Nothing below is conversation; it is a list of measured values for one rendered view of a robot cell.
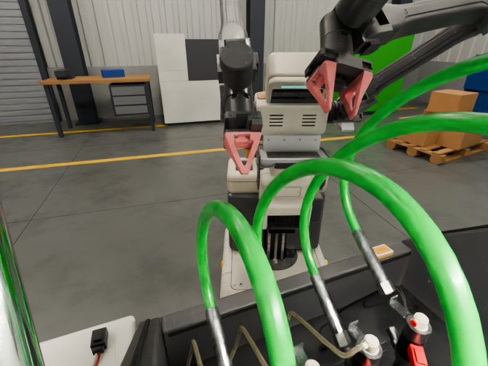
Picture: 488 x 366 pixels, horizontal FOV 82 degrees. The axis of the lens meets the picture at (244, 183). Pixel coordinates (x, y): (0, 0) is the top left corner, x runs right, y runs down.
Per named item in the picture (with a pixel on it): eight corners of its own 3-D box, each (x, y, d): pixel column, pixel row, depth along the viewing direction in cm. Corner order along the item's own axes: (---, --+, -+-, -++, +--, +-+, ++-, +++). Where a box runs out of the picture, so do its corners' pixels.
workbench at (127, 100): (57, 138, 460) (35, 71, 413) (67, 127, 520) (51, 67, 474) (157, 131, 499) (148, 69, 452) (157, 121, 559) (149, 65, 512)
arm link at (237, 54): (256, 60, 61) (217, 62, 61) (258, 12, 50) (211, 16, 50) (262, 106, 57) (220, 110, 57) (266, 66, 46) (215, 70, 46)
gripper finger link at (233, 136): (226, 169, 48) (224, 122, 51) (225, 183, 55) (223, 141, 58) (265, 168, 49) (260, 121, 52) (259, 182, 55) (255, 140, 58)
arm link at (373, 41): (372, 54, 57) (354, 20, 59) (422, 6, 47) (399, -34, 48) (328, 61, 53) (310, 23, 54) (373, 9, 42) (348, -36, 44)
